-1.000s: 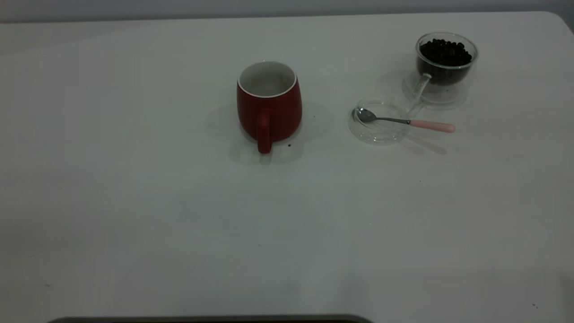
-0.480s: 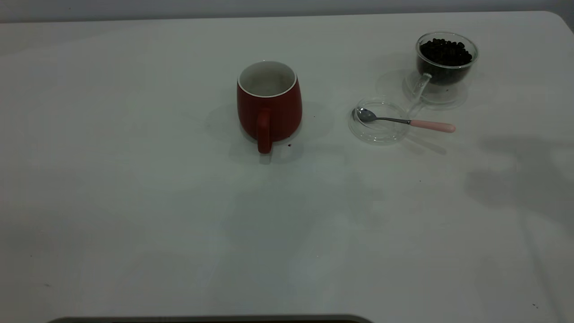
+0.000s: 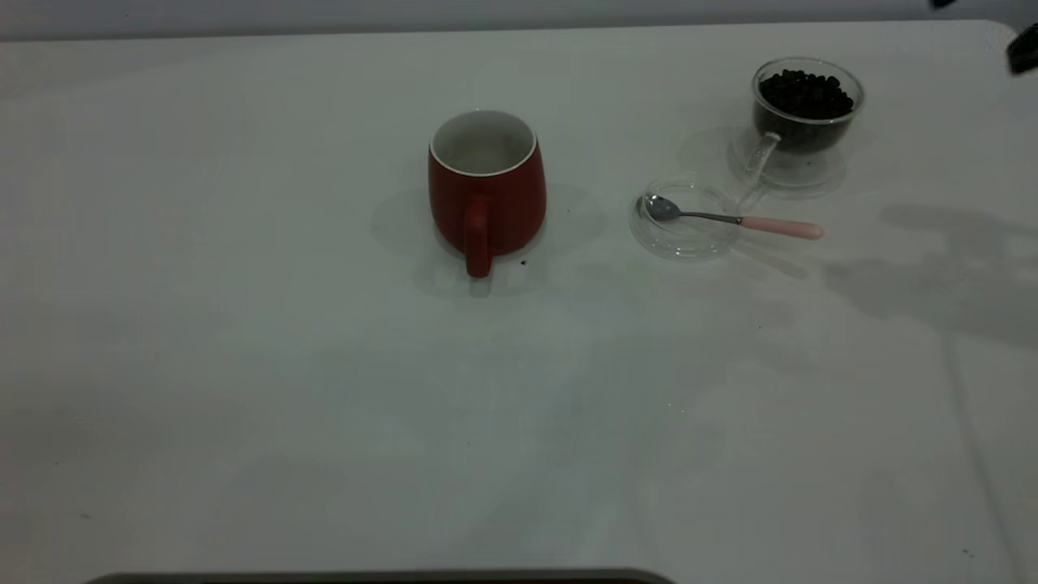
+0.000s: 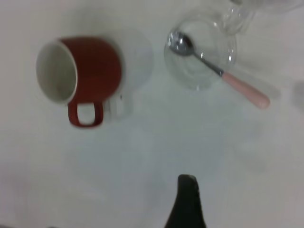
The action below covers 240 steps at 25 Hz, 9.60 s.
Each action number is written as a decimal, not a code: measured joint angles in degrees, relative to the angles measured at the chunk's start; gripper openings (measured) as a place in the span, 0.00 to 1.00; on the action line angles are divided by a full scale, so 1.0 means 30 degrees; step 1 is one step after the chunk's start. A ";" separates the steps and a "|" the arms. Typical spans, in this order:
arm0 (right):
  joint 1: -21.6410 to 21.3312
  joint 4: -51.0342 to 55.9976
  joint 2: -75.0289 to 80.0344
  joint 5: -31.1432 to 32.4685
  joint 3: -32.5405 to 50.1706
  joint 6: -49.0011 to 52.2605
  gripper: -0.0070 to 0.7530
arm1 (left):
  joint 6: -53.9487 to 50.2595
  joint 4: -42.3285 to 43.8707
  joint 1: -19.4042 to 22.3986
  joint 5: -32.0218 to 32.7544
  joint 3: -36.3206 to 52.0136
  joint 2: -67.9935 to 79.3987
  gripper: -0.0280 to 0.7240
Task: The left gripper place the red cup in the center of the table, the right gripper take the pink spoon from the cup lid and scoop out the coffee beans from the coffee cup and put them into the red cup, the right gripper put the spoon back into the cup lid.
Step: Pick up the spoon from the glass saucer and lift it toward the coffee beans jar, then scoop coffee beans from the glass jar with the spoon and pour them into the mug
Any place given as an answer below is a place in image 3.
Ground clear glass cup with handle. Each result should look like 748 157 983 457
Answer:
730 57 867 208

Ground red ceramic mug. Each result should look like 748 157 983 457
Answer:
427 109 548 280

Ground metal spoon with pink handle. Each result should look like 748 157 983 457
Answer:
644 195 826 241

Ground clear glass saucer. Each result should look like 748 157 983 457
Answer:
629 177 743 262

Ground dark coffee beans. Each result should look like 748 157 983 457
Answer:
754 69 856 155

